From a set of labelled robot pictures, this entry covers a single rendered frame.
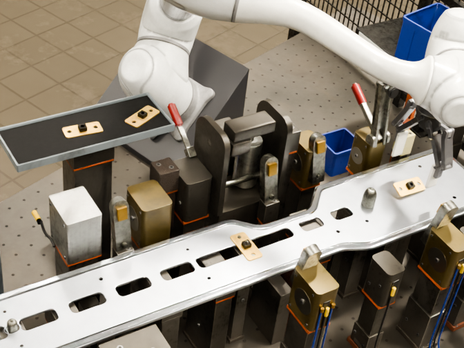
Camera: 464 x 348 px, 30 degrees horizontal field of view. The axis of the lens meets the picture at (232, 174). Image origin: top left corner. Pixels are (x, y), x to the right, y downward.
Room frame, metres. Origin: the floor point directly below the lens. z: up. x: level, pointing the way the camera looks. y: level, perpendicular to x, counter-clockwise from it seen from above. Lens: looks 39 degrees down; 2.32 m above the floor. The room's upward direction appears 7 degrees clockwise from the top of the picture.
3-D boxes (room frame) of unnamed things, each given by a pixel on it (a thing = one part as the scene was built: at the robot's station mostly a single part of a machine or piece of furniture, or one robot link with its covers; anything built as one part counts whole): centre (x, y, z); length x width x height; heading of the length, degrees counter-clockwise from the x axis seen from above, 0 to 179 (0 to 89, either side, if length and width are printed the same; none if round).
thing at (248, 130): (1.60, -0.01, 0.94); 0.18 x 0.13 x 0.49; 125
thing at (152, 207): (1.42, 0.18, 0.89); 0.12 x 0.08 x 0.38; 35
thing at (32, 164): (1.51, 0.33, 1.16); 0.37 x 0.14 x 0.02; 125
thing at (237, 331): (1.39, -0.04, 0.84); 0.07 x 0.04 x 0.29; 35
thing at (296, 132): (1.68, -0.11, 0.91); 0.07 x 0.05 x 0.42; 35
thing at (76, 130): (1.51, 0.34, 1.17); 0.08 x 0.04 x 0.01; 119
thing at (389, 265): (1.38, -0.38, 0.84); 0.10 x 0.05 x 0.29; 35
